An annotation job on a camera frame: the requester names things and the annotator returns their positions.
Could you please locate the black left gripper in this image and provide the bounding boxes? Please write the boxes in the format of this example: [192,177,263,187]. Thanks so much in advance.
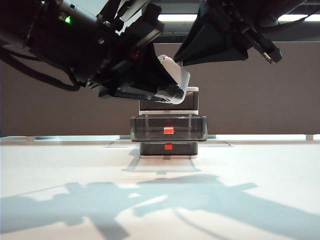
[82,0,187,104]

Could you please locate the white earphone charging case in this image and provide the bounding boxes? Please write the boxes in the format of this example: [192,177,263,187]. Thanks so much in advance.
[147,53,193,106]

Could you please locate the small three-drawer storage cabinet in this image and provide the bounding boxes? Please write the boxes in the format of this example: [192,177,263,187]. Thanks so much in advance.
[138,86,200,160]

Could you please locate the long ceiling light strip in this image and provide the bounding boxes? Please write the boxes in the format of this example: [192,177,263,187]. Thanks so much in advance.
[157,13,320,23]

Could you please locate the brown desk partition panel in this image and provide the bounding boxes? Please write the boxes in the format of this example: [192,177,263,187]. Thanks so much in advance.
[0,41,320,138]

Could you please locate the desk cable tray flap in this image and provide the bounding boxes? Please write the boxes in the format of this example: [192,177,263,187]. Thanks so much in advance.
[197,140,233,148]

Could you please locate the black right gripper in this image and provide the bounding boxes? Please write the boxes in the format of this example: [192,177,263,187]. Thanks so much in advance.
[174,0,283,67]

